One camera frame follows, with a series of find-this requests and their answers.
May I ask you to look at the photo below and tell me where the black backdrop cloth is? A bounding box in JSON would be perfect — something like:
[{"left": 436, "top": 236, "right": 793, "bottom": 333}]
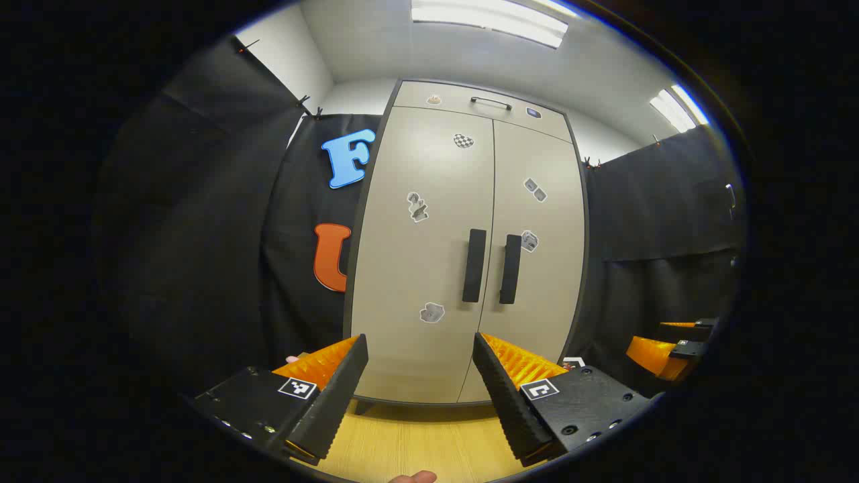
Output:
[{"left": 101, "top": 34, "right": 746, "bottom": 403}]

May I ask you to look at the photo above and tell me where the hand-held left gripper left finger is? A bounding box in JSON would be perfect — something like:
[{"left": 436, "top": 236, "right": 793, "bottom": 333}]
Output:
[{"left": 190, "top": 333, "right": 370, "bottom": 467}]

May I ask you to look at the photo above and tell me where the ceiling light panel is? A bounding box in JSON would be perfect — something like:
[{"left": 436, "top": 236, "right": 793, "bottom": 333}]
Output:
[
  {"left": 411, "top": 0, "right": 578, "bottom": 49},
  {"left": 650, "top": 84, "right": 709, "bottom": 133}
]

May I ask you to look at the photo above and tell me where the beige cabinet drawer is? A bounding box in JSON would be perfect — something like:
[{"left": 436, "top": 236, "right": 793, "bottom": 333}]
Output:
[{"left": 393, "top": 80, "right": 573, "bottom": 143}]

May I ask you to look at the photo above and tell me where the double-door shoe cabinet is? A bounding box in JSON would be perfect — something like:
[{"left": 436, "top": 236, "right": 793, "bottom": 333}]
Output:
[{"left": 342, "top": 78, "right": 591, "bottom": 415}]

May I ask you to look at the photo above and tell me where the beige cabinet door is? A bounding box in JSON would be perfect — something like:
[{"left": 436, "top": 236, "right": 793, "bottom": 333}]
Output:
[
  {"left": 350, "top": 106, "right": 496, "bottom": 405},
  {"left": 458, "top": 119, "right": 586, "bottom": 403}
]

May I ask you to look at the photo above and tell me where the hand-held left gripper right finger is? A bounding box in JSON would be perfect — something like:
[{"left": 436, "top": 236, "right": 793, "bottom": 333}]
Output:
[{"left": 472, "top": 332, "right": 664, "bottom": 468}]

